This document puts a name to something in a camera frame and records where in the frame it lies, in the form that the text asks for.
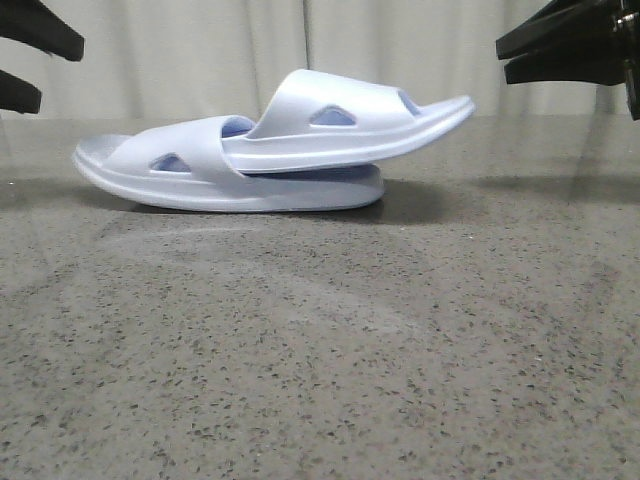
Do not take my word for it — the black gripper body, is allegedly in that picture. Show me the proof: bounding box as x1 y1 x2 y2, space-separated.
613 0 639 120

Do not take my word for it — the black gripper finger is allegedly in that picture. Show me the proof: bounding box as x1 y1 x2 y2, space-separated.
503 42 629 86
0 71 42 114
1 0 84 61
496 1 621 60

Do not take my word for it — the beige curtain backdrop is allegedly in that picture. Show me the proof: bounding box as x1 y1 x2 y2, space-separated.
1 0 628 119

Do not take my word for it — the light blue slipper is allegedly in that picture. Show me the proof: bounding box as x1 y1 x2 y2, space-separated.
222 69 475 174
72 115 384 212

